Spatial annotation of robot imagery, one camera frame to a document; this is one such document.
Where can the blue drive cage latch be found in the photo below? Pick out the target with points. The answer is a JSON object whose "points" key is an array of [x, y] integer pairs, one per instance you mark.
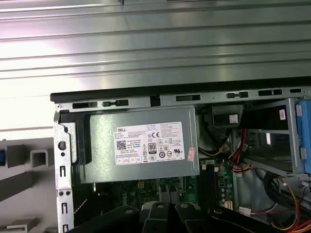
{"points": [[303, 126]]}

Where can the black open PC case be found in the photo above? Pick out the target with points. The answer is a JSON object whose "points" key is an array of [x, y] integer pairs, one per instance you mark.
{"points": [[136, 99]]}

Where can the green motherboard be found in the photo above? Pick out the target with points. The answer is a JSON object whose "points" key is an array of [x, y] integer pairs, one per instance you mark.
{"points": [[145, 189]]}

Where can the grey parts rack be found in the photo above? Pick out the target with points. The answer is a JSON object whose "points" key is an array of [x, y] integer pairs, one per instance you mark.
{"points": [[22, 182]]}

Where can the hard disk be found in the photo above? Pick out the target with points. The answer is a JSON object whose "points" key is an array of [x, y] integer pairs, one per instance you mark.
{"points": [[2, 157]]}

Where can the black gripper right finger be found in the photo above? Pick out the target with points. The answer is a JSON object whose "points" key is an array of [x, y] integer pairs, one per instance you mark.
{"points": [[189, 218]]}

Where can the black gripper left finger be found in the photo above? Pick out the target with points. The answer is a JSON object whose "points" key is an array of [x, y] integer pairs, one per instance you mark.
{"points": [[155, 218]]}

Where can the grey power supply unit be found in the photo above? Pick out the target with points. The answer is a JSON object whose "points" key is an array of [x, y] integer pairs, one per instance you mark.
{"points": [[102, 150]]}

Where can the black RAM slot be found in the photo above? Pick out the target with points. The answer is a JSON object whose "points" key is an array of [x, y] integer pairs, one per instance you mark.
{"points": [[204, 184], [212, 184]]}

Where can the metal optical drive cage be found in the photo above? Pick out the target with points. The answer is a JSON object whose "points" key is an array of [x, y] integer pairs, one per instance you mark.
{"points": [[291, 136]]}

